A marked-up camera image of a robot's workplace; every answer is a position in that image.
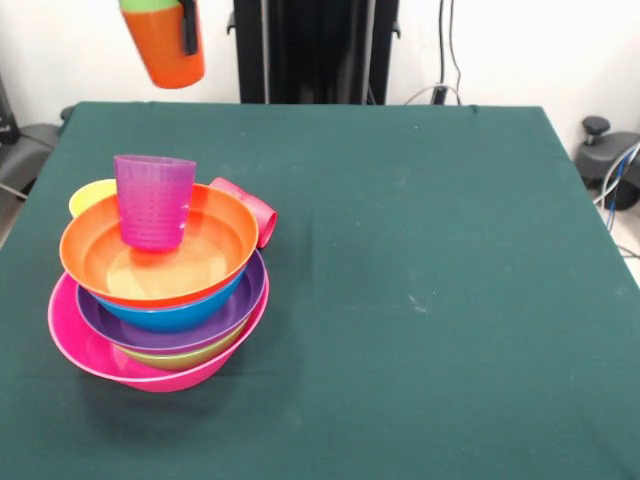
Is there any black equipment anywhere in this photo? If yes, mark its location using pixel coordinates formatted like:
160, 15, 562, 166
0, 74, 64, 201

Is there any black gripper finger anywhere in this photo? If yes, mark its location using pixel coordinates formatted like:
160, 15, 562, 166
178, 0, 200, 57

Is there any red cup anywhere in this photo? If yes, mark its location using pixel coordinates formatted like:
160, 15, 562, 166
208, 177, 279, 250

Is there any green cup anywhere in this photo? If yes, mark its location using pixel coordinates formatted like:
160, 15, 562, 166
118, 0, 182, 13

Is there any grey cable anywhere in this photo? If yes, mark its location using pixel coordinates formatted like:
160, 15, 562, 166
593, 142, 640, 206

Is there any blue cable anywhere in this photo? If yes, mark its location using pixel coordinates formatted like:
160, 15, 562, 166
605, 143, 634, 216

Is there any purple cup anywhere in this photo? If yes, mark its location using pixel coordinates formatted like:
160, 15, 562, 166
112, 154, 198, 253

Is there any orange cup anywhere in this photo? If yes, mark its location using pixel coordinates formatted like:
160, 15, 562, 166
122, 2, 207, 91

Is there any yellow cup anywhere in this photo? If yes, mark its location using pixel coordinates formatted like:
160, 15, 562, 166
68, 178, 119, 219

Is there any black cable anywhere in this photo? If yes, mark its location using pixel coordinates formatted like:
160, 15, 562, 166
448, 0, 463, 106
438, 0, 447, 89

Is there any green bowl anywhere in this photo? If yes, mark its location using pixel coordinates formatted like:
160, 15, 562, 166
117, 319, 249, 372

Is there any purple bowl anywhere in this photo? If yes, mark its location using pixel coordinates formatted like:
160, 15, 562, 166
75, 248, 266, 356

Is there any orange bowl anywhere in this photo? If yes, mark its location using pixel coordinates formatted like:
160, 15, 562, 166
58, 182, 260, 309

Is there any dark green tablecloth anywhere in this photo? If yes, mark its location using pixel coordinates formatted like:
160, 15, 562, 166
0, 101, 640, 480

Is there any pink bowl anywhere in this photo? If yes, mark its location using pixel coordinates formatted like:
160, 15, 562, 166
47, 269, 271, 393

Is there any blue bowl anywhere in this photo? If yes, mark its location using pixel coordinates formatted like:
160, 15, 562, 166
92, 272, 247, 335

